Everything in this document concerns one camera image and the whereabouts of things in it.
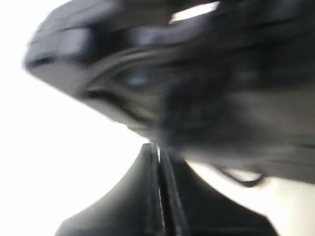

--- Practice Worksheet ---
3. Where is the black plastic case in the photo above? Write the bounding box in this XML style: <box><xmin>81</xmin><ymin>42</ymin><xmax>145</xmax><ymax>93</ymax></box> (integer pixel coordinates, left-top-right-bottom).
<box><xmin>24</xmin><ymin>0</ymin><xmax>173</xmax><ymax>136</ymax></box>

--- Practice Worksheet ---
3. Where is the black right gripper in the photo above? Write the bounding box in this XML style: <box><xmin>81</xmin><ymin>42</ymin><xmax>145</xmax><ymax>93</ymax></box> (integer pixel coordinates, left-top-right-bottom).
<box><xmin>85</xmin><ymin>0</ymin><xmax>315</xmax><ymax>182</ymax></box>

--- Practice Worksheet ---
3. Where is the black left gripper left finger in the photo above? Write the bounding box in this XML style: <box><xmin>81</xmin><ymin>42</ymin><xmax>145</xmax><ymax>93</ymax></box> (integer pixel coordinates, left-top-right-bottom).
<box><xmin>56</xmin><ymin>144</ymin><xmax>164</xmax><ymax>236</ymax></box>

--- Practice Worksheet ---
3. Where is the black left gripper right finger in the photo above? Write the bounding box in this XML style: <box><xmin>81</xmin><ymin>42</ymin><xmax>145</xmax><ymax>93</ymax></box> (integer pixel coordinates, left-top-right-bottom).
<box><xmin>160</xmin><ymin>150</ymin><xmax>277</xmax><ymax>236</ymax></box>

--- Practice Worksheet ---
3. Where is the black rope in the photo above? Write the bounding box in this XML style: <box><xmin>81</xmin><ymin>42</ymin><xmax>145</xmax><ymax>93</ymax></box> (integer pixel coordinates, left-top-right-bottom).
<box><xmin>157</xmin><ymin>118</ymin><xmax>264</xmax><ymax>189</ymax></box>

